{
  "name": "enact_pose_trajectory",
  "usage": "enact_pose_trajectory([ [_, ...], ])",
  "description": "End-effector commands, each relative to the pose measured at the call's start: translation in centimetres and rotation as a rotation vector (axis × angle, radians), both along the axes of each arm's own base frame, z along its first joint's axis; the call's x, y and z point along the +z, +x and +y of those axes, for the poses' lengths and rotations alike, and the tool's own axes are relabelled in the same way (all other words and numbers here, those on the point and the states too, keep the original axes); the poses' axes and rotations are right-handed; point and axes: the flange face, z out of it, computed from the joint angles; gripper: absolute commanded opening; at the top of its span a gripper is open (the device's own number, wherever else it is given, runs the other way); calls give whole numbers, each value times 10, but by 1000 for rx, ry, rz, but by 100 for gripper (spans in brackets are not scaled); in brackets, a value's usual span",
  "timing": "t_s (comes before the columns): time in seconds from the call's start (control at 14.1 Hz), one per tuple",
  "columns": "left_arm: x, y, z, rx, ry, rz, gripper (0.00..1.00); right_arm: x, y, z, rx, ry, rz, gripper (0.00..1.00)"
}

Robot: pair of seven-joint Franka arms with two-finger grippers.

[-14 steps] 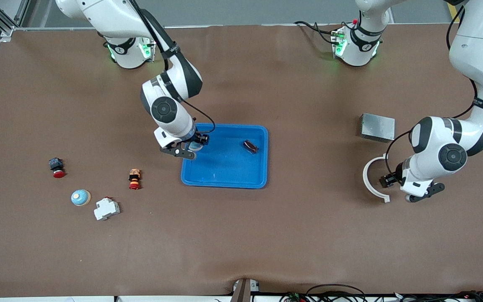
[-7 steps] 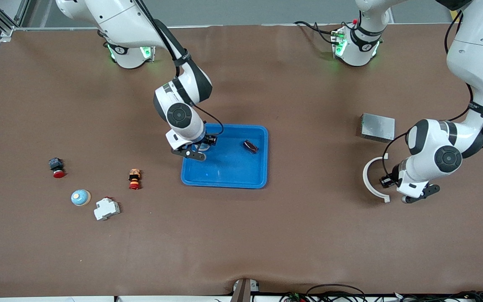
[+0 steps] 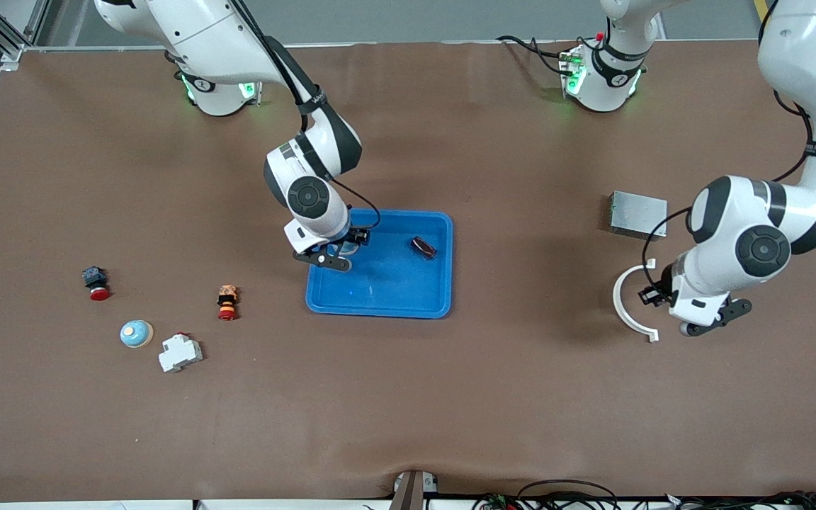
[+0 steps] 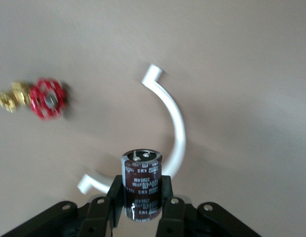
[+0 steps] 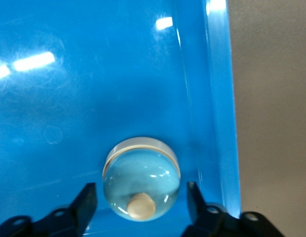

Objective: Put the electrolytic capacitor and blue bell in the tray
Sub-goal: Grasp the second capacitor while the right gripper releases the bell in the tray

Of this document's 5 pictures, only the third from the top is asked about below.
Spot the black cable bundle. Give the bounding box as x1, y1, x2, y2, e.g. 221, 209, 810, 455
472, 480, 816, 510

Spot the black arm base cable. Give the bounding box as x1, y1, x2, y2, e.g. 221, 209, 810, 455
497, 35, 568, 75

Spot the silver metal box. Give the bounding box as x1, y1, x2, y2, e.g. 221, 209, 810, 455
601, 191, 668, 242

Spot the white circuit breaker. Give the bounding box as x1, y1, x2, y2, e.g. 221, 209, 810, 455
158, 332, 204, 373

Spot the white curved plastic bracket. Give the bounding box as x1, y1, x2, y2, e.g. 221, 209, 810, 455
613, 259, 660, 343

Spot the aluminium frame profile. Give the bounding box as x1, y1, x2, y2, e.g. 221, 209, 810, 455
0, 0, 51, 72

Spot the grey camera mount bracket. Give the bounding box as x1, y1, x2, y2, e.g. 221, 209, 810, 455
390, 470, 441, 510

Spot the black red emergency stop button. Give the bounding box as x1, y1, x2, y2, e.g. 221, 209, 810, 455
82, 266, 112, 302

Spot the blue plastic tray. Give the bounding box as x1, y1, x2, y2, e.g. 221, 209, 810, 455
305, 208, 455, 319

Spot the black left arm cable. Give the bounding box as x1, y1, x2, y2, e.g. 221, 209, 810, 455
640, 0, 816, 284

